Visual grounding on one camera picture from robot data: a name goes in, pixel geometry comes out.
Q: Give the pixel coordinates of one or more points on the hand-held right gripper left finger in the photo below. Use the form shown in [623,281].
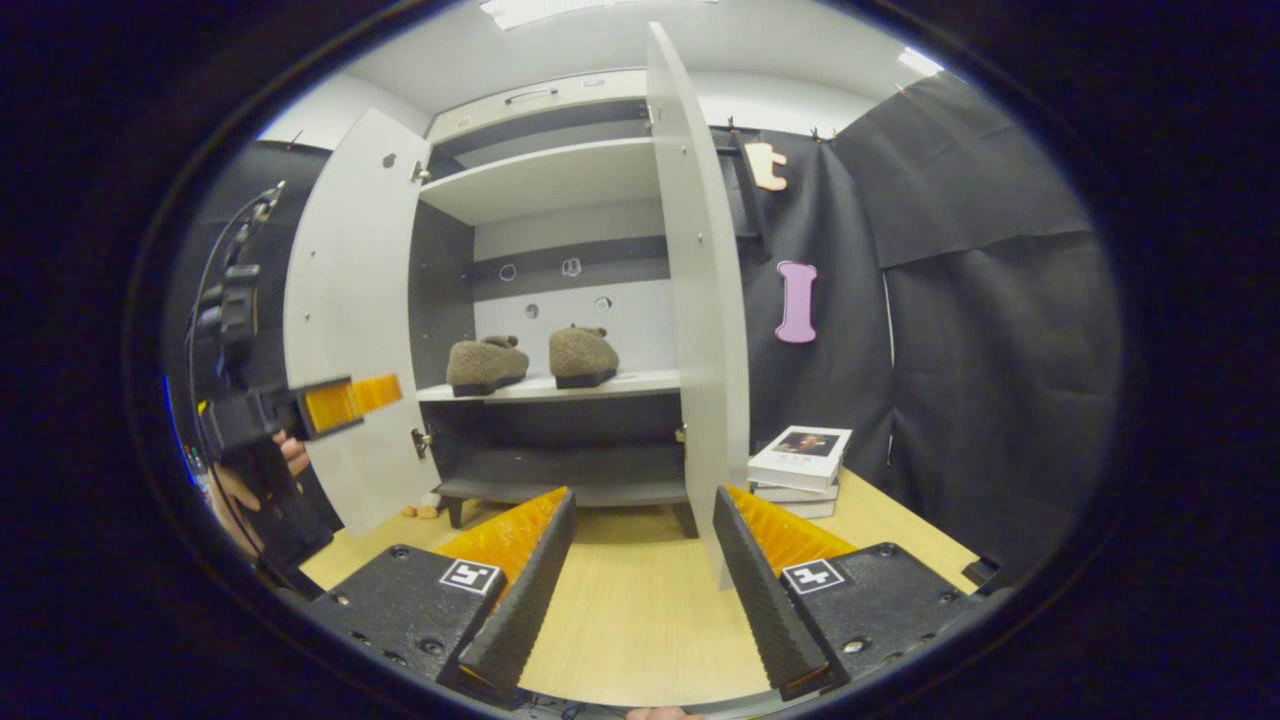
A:
[530,600]

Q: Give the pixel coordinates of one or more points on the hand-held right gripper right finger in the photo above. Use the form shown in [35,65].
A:
[770,610]

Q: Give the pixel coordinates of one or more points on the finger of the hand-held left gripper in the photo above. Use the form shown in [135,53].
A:
[335,408]

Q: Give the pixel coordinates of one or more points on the white cabinet door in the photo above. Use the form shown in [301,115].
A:
[700,300]
[350,300]

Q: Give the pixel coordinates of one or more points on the brown fuzzy shoe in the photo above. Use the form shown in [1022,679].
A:
[485,365]
[583,355]

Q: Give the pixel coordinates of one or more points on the white shoe cabinet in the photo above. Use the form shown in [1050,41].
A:
[540,175]

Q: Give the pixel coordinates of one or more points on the penguin plush toy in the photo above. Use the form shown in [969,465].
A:
[428,510]

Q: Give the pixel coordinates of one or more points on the white book with dark picture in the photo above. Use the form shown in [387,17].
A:
[800,458]

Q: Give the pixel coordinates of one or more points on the black backdrop cloth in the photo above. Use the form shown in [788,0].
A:
[1000,400]
[305,170]

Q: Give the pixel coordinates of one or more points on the small ceiling light panel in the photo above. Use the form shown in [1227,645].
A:
[920,62]

